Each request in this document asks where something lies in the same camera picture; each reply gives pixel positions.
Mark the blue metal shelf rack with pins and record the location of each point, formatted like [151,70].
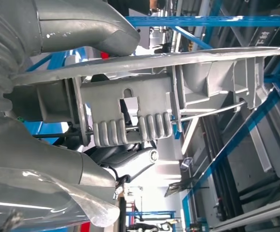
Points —
[202,21]

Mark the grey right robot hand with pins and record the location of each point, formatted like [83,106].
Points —
[45,160]

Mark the person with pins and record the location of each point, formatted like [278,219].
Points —
[130,6]

